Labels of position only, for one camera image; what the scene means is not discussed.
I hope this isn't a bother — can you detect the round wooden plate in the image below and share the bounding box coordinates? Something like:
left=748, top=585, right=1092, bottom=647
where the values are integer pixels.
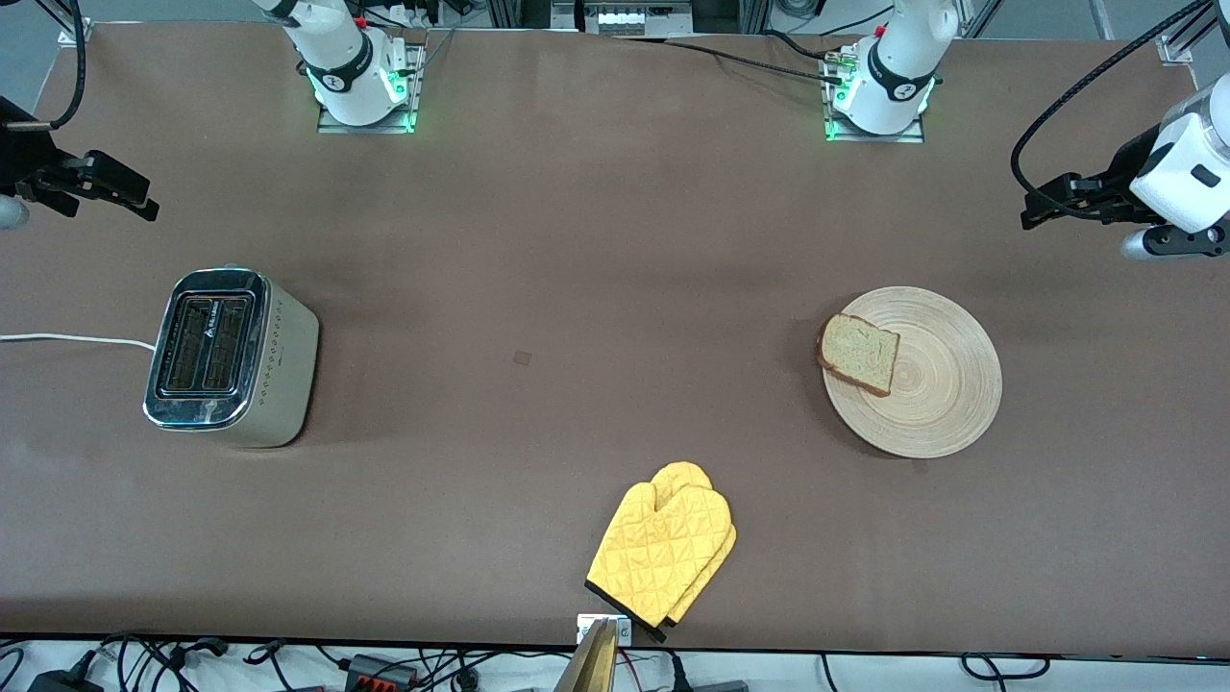
left=822, top=285, right=1003, bottom=459

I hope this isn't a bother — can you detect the brown bread slice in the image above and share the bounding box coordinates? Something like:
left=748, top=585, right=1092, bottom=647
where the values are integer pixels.
left=816, top=313, right=901, bottom=398

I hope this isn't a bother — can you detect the silver two-slot toaster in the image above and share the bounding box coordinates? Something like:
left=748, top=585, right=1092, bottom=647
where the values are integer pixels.
left=142, top=266, right=321, bottom=450

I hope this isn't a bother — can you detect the white power strip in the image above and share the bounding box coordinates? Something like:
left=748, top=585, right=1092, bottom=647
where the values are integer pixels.
left=365, top=0, right=453, bottom=30

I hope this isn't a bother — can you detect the yellow quilted oven mitt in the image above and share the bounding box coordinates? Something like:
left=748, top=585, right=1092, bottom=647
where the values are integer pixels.
left=585, top=483, right=733, bottom=626
left=652, top=461, right=739, bottom=643

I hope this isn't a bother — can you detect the grey electrical box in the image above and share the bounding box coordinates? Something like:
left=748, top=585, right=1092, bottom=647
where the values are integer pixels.
left=577, top=0, right=695, bottom=37

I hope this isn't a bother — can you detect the black power adapter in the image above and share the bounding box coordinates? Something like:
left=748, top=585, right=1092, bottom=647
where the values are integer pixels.
left=27, top=670, right=105, bottom=692

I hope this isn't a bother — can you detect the black orange connector block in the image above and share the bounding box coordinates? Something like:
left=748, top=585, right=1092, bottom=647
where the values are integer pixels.
left=344, top=654, right=420, bottom=689

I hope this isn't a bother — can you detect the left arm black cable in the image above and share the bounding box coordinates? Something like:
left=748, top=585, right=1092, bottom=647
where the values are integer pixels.
left=1009, top=0, right=1214, bottom=224

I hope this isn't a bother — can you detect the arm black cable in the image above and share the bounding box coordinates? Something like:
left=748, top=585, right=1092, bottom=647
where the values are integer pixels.
left=1009, top=0, right=1214, bottom=224
left=38, top=0, right=87, bottom=131

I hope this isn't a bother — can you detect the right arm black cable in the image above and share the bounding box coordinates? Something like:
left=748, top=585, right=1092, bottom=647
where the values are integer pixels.
left=38, top=0, right=87, bottom=131

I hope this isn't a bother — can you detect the white toaster power cord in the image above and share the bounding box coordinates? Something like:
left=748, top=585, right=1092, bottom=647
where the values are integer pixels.
left=0, top=333, right=158, bottom=352

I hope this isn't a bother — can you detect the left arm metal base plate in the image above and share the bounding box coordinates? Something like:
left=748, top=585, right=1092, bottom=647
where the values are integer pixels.
left=824, top=43, right=926, bottom=145

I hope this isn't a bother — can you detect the long black table cable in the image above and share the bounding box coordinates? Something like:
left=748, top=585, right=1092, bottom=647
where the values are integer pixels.
left=615, top=35, right=847, bottom=86

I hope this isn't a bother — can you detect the black cable loop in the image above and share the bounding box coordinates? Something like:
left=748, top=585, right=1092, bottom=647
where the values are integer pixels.
left=961, top=652, right=1050, bottom=681

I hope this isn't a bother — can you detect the small metal table bracket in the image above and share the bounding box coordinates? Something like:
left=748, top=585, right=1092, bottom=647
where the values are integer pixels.
left=577, top=615, right=633, bottom=647

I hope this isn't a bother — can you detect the gold camera mount bar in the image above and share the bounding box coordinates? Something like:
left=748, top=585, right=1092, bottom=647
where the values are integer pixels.
left=555, top=617, right=618, bottom=692

